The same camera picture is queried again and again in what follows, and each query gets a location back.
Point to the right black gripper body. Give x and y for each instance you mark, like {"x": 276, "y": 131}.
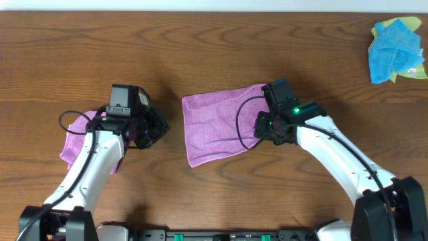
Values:
{"x": 265, "y": 128}

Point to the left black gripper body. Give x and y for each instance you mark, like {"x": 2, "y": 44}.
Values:
{"x": 158, "y": 124}

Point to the purple microfiber cloth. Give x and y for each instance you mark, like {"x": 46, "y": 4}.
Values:
{"x": 221, "y": 124}

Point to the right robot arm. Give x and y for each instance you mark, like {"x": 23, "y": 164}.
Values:
{"x": 385, "y": 207}

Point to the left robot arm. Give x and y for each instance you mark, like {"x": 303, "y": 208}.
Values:
{"x": 67, "y": 213}

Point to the folded purple cloth stack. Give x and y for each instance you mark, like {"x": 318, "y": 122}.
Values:
{"x": 74, "y": 143}

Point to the blue microfiber cloth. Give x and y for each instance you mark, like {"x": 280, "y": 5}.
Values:
{"x": 393, "y": 50}

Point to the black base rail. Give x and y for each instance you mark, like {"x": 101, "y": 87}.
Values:
{"x": 214, "y": 236}

